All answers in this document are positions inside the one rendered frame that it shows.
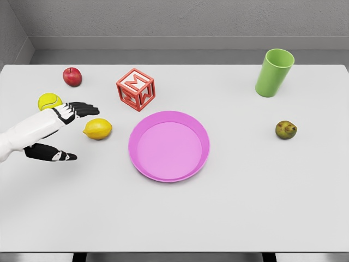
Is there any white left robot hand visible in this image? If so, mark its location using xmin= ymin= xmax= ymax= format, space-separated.
xmin=10 ymin=102 xmax=100 ymax=162

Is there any yellow lemon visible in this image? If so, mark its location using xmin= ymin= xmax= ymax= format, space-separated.
xmin=82 ymin=118 xmax=113 ymax=141

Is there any pink round plate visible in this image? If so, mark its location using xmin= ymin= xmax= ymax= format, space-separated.
xmin=128 ymin=110 xmax=210 ymax=183

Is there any yellow-green tennis ball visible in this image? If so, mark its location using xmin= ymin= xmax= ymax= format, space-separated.
xmin=37 ymin=92 xmax=63 ymax=111

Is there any red apple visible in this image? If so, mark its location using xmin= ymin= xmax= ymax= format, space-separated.
xmin=62 ymin=67 xmax=83 ymax=88

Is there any red letter block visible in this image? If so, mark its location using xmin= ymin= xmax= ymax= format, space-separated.
xmin=116 ymin=68 xmax=156 ymax=112

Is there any green plastic cup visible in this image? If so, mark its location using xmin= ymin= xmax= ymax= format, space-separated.
xmin=255 ymin=48 xmax=296 ymax=98

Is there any brownish green pear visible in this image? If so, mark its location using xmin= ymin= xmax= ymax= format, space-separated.
xmin=275 ymin=120 xmax=298 ymax=141

